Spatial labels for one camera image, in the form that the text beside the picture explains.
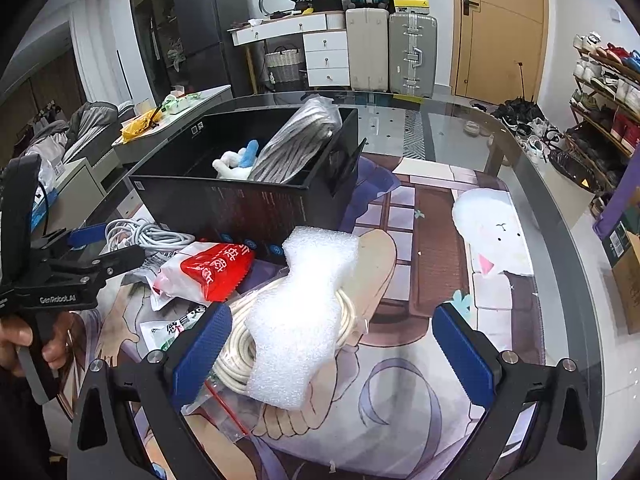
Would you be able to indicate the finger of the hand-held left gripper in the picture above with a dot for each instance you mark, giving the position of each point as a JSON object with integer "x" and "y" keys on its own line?
{"x": 122, "y": 260}
{"x": 90, "y": 237}

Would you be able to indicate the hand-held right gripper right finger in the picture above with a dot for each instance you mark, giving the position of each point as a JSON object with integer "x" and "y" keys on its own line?
{"x": 465, "y": 355}

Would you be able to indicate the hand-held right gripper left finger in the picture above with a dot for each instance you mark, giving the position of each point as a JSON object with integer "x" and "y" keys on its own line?
{"x": 200, "y": 355}

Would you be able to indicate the red white packet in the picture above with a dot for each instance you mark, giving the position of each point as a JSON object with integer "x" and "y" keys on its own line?
{"x": 215, "y": 267}

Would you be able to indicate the white foam sheet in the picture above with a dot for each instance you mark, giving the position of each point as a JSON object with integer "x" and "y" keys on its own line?
{"x": 300, "y": 310}

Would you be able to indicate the black cardboard box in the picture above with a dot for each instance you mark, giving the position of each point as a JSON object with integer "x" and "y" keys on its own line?
{"x": 225, "y": 205}

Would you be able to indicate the person's left forearm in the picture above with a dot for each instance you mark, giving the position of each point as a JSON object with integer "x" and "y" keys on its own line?
{"x": 25, "y": 425}

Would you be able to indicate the person's left hand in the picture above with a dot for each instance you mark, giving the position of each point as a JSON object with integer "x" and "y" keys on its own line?
{"x": 15, "y": 332}

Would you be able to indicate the white side cabinet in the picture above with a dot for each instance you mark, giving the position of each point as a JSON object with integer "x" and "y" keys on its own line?
{"x": 80, "y": 190}

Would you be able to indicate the printed desk mat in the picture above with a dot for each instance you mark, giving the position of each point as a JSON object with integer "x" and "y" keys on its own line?
{"x": 425, "y": 260}

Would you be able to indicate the grey jacket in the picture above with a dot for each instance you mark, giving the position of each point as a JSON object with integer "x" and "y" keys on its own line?
{"x": 90, "y": 125}

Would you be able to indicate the yellow bag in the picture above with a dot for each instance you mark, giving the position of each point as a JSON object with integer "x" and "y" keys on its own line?
{"x": 137, "y": 127}

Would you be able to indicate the white blue plush toy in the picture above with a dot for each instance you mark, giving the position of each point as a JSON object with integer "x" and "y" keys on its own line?
{"x": 232, "y": 162}

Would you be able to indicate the grey coffee table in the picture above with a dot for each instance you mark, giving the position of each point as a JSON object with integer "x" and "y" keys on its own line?
{"x": 200, "y": 110}

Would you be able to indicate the grey striped cloth in bag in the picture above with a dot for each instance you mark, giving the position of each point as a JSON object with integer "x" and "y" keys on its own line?
{"x": 295, "y": 145}

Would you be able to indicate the black glass cabinet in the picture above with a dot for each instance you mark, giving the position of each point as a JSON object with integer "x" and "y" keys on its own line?
{"x": 150, "y": 30}

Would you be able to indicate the purple bag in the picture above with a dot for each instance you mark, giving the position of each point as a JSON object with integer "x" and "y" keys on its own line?
{"x": 625, "y": 195}

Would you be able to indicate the black refrigerator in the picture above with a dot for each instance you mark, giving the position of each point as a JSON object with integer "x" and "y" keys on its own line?
{"x": 210, "y": 25}

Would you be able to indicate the pile of shoes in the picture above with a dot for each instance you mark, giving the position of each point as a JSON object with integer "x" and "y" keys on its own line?
{"x": 520, "y": 112}

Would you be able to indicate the woven basket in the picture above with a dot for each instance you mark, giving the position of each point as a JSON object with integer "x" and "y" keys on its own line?
{"x": 284, "y": 65}

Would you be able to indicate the shoe rack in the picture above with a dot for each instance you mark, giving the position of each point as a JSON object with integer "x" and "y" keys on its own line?
{"x": 610, "y": 110}

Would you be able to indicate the white dressing desk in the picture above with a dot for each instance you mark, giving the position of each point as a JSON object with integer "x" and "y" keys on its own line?
{"x": 325, "y": 42}

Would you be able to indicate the silver suitcase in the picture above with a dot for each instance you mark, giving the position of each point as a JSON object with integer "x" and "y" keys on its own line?
{"x": 412, "y": 55}

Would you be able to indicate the beige suitcase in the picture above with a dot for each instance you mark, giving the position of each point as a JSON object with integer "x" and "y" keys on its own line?
{"x": 367, "y": 50}

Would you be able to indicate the wooden door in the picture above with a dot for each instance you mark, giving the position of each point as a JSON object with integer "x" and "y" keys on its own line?
{"x": 500, "y": 35}

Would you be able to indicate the black bag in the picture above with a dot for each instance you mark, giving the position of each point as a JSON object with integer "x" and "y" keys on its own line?
{"x": 325, "y": 1}

